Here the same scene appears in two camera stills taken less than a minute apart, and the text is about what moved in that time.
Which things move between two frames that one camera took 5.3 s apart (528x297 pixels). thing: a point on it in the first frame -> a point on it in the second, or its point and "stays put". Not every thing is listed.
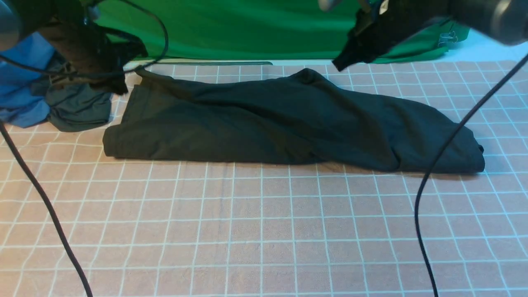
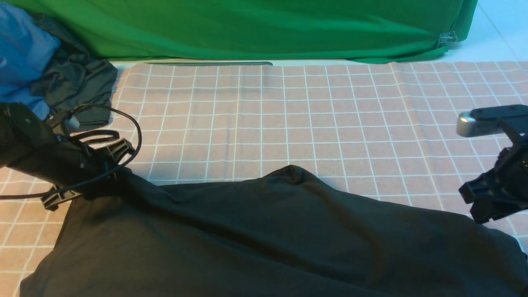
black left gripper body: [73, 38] -> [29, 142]
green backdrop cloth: [251, 30] stays put
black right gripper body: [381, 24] -> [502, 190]
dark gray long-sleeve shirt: [303, 117] -> [284, 234]
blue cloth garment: [19, 104] stays put
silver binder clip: [448, 37] stays put
